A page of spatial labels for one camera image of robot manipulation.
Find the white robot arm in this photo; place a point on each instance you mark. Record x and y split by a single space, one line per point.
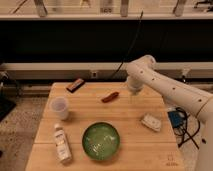
197 102

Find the green ceramic bowl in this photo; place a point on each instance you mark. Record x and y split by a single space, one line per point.
101 141

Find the dark brown rectangular block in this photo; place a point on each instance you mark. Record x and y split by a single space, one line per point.
75 85

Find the clear plastic cup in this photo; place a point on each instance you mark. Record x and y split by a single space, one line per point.
60 107

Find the white rectangular box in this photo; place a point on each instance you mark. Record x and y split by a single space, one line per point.
151 122

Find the white lotion bottle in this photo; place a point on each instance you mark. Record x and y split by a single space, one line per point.
62 146

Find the blue device on floor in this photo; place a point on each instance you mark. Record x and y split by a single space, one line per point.
175 119

